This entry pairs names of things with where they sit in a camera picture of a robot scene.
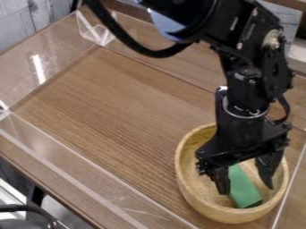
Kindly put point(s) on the black metal table bracket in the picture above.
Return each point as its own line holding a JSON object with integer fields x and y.
{"x": 40, "y": 199}

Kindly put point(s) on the green rectangular block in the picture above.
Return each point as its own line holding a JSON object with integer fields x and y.
{"x": 245, "y": 195}

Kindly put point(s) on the light brown wooden bowl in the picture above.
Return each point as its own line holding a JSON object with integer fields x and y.
{"x": 199, "y": 190}

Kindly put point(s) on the clear acrylic tray enclosure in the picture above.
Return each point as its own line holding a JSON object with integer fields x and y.
{"x": 95, "y": 116}

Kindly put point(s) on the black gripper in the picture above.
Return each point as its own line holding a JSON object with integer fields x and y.
{"x": 246, "y": 136}

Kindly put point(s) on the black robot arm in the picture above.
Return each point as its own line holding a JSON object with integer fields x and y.
{"x": 246, "y": 37}

